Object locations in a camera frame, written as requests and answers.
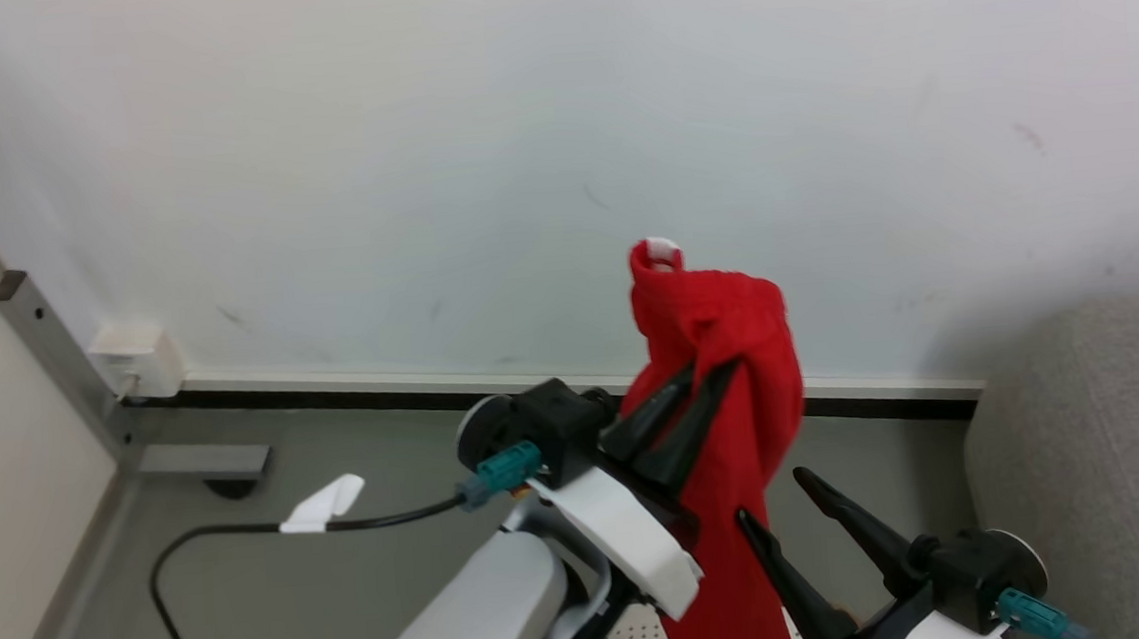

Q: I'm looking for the white cable tag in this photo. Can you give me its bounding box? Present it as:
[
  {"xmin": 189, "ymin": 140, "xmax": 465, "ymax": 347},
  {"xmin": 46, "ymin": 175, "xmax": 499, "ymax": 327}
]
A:
[{"xmin": 276, "ymin": 472, "xmax": 370, "ymax": 537}]

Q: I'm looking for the white and black baseboard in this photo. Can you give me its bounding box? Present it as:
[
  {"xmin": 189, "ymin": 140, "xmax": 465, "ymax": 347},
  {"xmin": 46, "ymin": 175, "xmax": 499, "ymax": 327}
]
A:
[{"xmin": 118, "ymin": 319, "xmax": 990, "ymax": 480}]

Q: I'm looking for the red garment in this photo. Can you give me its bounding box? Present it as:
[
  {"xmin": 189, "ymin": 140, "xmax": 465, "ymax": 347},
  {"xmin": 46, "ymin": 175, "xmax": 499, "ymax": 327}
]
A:
[{"xmin": 609, "ymin": 228, "xmax": 821, "ymax": 639}]

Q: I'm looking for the grey metal frame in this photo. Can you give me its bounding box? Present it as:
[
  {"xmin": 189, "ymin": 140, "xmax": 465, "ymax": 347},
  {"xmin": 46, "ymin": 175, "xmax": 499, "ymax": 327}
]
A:
[{"xmin": 0, "ymin": 252, "xmax": 275, "ymax": 517}]

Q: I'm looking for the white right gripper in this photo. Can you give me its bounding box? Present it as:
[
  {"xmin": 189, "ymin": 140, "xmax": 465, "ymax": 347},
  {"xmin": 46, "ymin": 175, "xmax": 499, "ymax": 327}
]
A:
[{"xmin": 733, "ymin": 453, "xmax": 1011, "ymax": 639}]

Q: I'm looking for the black cable with teal plug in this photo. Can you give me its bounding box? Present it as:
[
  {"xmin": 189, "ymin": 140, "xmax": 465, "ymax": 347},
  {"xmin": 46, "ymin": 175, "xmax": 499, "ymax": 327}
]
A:
[
  {"xmin": 993, "ymin": 582, "xmax": 1096, "ymax": 639},
  {"xmin": 142, "ymin": 440, "xmax": 557, "ymax": 639}
]

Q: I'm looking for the white wall outlet box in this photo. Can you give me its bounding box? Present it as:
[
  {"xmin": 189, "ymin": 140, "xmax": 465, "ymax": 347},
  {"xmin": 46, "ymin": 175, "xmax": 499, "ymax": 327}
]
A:
[{"xmin": 86, "ymin": 319, "xmax": 188, "ymax": 405}]

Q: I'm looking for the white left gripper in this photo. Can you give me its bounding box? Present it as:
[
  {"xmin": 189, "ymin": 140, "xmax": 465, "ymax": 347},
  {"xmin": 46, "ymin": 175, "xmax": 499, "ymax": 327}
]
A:
[{"xmin": 521, "ymin": 359, "xmax": 759, "ymax": 631}]

